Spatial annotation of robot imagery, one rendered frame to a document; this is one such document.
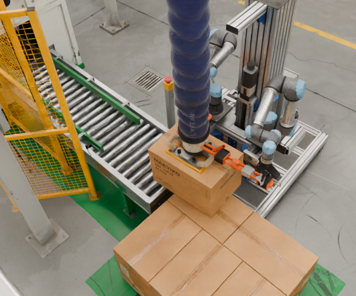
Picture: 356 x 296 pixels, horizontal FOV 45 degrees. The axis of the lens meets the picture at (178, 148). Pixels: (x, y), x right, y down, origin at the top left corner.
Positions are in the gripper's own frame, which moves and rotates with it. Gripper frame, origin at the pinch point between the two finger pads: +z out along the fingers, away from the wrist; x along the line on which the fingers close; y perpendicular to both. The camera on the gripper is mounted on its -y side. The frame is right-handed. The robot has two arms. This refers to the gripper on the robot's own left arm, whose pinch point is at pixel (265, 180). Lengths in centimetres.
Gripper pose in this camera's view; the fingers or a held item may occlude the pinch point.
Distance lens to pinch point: 290.4
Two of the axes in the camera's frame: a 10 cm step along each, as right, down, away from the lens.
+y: -7.7, -4.7, 4.3
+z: 0.4, 6.4, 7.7
